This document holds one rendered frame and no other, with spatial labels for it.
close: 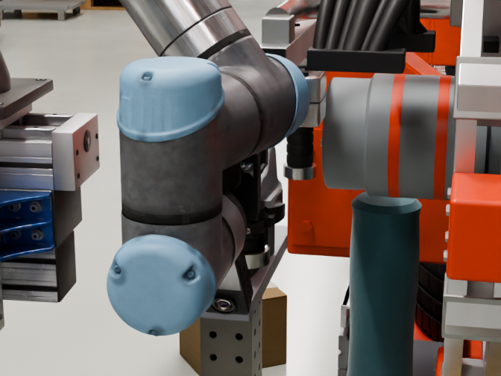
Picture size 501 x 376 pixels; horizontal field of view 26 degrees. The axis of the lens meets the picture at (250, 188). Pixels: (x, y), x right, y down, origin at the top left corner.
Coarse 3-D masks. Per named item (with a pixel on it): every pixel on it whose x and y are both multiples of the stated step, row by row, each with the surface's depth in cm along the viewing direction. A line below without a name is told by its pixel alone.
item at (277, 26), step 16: (288, 0) 111; (304, 0) 113; (320, 0) 115; (432, 0) 115; (448, 0) 114; (272, 16) 105; (288, 16) 105; (304, 16) 113; (432, 16) 115; (448, 16) 115; (272, 32) 104; (288, 32) 104
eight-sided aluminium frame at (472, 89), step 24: (480, 0) 98; (480, 24) 96; (480, 48) 95; (456, 72) 95; (480, 72) 94; (456, 96) 94; (480, 96) 94; (456, 120) 95; (480, 120) 94; (456, 144) 95; (456, 168) 96; (456, 288) 99; (480, 288) 99; (456, 312) 99; (480, 312) 99; (456, 336) 102; (480, 336) 101; (456, 360) 108; (480, 360) 118
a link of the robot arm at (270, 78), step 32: (128, 0) 89; (160, 0) 87; (192, 0) 87; (224, 0) 89; (160, 32) 88; (192, 32) 87; (224, 32) 87; (224, 64) 87; (256, 64) 88; (288, 64) 92; (256, 96) 84; (288, 96) 89; (288, 128) 90
